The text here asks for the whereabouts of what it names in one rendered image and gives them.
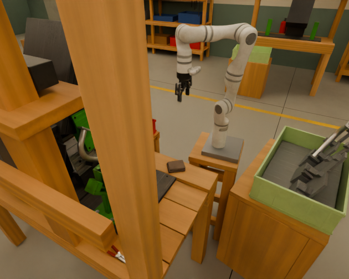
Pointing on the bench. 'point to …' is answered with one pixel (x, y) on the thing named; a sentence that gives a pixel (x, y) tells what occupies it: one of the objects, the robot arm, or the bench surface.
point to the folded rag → (175, 166)
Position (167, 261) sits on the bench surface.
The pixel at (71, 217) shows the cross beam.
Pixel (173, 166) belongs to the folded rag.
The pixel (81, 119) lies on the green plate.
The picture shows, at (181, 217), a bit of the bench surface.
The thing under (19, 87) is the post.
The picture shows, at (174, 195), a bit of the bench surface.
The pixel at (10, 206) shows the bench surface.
